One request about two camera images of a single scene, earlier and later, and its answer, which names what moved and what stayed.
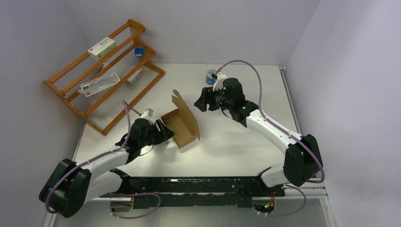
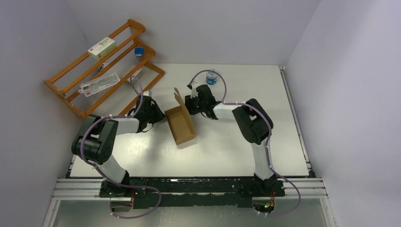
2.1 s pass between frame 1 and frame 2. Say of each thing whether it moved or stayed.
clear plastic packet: stayed
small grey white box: stayed
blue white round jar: stayed
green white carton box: stayed
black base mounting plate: stayed
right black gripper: moved
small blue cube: stayed
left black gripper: moved
